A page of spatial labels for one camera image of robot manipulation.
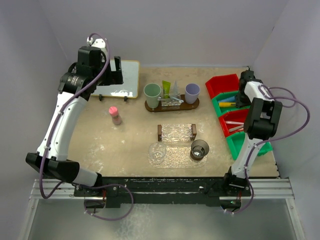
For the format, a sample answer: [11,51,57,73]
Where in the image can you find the green plastic cup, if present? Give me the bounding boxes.
[143,83,162,109]

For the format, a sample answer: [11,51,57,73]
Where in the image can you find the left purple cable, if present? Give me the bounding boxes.
[39,32,111,200]

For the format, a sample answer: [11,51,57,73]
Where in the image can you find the clear plastic cup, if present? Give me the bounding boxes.
[148,142,167,164]

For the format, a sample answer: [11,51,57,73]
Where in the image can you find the blue toothpaste tube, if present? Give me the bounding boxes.
[221,97,236,103]

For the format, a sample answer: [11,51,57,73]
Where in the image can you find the dark wooden oval tray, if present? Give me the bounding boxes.
[144,94,200,113]

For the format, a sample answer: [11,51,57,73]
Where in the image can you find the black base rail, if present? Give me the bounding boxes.
[74,176,251,208]

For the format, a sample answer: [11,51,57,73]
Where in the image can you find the pink white toothbrush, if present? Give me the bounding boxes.
[225,121,244,125]

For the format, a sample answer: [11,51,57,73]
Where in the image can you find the pink cap bottle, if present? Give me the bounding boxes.
[108,106,122,125]

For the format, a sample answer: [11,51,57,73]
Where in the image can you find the white grey toothpaste tube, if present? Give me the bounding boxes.
[171,80,180,98]

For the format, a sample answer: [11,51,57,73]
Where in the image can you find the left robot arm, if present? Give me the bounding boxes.
[25,45,113,196]

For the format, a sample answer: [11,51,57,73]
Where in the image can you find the red bin far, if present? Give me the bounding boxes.
[205,73,239,99]

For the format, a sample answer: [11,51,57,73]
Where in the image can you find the yellow toothpaste tube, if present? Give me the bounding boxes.
[218,102,236,108]

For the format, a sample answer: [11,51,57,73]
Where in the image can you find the clear jar brown lid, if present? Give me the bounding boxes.
[157,123,197,143]

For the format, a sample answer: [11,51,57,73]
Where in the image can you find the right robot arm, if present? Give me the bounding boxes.
[222,70,283,196]

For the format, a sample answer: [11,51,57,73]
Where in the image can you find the small whiteboard wooden frame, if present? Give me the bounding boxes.
[91,60,140,99]

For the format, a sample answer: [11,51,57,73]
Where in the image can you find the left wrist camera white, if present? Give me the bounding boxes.
[86,37,108,55]

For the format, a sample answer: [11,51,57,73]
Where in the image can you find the green bin cups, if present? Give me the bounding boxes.
[226,131,273,160]

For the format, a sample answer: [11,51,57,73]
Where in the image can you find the purple plastic cup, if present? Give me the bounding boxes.
[184,83,200,104]

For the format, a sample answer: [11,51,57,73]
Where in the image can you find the dark smoked plastic cup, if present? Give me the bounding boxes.
[190,139,210,161]

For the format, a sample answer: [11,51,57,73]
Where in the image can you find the grey toothbrush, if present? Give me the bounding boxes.
[158,96,175,101]

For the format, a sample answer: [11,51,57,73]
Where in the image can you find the textured clear oval mat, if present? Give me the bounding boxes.
[148,144,208,169]

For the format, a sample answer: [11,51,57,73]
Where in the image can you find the clear acrylic toothbrush holder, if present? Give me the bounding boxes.
[160,100,182,110]

